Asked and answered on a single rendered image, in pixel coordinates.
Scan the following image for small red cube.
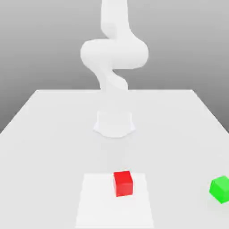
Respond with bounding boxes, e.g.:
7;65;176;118
113;170;134;197

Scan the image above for small green cube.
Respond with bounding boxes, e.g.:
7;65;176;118
209;175;229;204

